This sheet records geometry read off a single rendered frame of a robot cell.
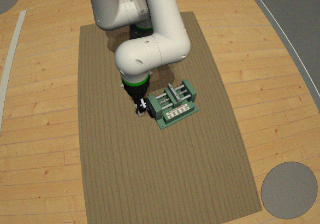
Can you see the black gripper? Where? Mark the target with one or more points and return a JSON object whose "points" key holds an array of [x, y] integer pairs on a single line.
{"points": [[139, 103]]}

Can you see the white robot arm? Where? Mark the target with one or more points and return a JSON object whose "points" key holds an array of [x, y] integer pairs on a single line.
{"points": [[162, 36]]}

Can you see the green bench vise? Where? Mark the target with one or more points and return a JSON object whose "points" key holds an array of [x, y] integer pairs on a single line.
{"points": [[173, 105]]}

